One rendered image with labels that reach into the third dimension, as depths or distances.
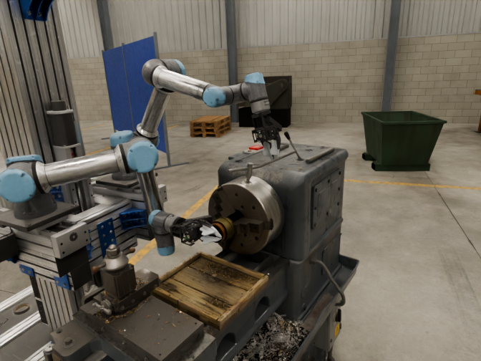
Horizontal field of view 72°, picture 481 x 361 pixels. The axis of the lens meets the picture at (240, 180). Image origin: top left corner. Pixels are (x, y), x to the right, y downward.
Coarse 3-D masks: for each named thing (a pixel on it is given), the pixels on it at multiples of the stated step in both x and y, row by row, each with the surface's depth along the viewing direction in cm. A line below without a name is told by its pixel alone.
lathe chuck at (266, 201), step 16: (240, 192) 132; (256, 192) 130; (208, 208) 146; (240, 208) 135; (256, 208) 130; (272, 208) 131; (272, 224) 132; (240, 240) 140; (256, 240) 135; (272, 240) 138
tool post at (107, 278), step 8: (128, 264) 104; (104, 272) 101; (112, 272) 99; (120, 272) 100; (128, 272) 101; (104, 280) 102; (112, 280) 99; (120, 280) 99; (128, 280) 102; (112, 288) 100; (120, 288) 100; (128, 288) 102; (112, 296) 102; (120, 296) 100
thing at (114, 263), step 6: (120, 252) 102; (108, 258) 99; (114, 258) 99; (120, 258) 100; (126, 258) 102; (108, 264) 98; (114, 264) 98; (120, 264) 99; (126, 264) 100; (108, 270) 98
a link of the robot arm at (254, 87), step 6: (258, 72) 131; (246, 78) 132; (252, 78) 130; (258, 78) 130; (246, 84) 133; (252, 84) 131; (258, 84) 131; (264, 84) 133; (246, 90) 133; (252, 90) 131; (258, 90) 131; (264, 90) 132; (246, 96) 134; (252, 96) 132; (258, 96) 131; (264, 96) 132; (252, 102) 138
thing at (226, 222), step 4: (216, 220) 130; (220, 220) 128; (224, 220) 129; (228, 220) 129; (212, 224) 127; (216, 224) 126; (220, 224) 127; (224, 224) 127; (228, 224) 128; (232, 224) 128; (216, 228) 125; (220, 228) 125; (224, 228) 126; (228, 228) 127; (232, 228) 129; (220, 232) 124; (224, 232) 126; (228, 232) 127; (232, 232) 129; (224, 236) 126; (228, 236) 128; (232, 236) 130; (220, 240) 126; (224, 240) 129
